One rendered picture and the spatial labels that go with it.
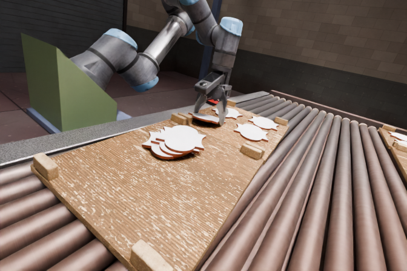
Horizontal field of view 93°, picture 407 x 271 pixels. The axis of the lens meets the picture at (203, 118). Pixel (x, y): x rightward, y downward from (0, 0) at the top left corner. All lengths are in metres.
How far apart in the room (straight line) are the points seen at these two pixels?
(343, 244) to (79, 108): 0.75
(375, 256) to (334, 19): 5.56
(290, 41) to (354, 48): 1.40
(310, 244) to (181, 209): 0.24
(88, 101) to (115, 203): 0.43
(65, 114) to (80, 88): 0.09
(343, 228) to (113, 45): 0.84
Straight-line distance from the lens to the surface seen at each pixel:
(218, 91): 0.68
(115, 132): 0.64
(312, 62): 5.78
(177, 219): 0.36
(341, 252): 0.48
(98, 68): 0.78
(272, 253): 0.40
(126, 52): 0.82
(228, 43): 0.68
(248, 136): 0.69
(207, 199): 0.41
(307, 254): 0.43
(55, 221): 0.41
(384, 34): 5.86
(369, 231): 0.58
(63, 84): 0.69
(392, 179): 0.93
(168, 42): 0.98
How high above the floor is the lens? 1.21
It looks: 21 degrees down
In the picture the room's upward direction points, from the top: 12 degrees clockwise
